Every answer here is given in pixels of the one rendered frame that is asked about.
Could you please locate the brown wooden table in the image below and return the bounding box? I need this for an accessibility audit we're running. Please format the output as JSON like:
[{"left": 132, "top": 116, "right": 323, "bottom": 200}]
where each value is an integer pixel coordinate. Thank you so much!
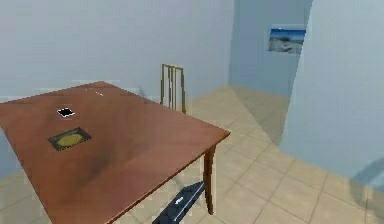
[{"left": 0, "top": 80, "right": 232, "bottom": 224}]

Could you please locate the small black flat phone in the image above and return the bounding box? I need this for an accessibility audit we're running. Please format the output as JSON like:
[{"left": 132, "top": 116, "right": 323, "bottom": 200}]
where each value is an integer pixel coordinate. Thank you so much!
[{"left": 56, "top": 107, "right": 76, "bottom": 119}]

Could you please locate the tan wooden chair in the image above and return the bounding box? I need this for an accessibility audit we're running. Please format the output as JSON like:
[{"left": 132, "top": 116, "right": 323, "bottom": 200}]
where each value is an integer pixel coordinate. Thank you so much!
[{"left": 159, "top": 63, "right": 187, "bottom": 115}]

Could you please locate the framed beach picture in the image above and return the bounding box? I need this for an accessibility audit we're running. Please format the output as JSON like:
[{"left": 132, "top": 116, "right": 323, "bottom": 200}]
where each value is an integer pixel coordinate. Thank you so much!
[{"left": 267, "top": 27, "right": 307, "bottom": 55}]

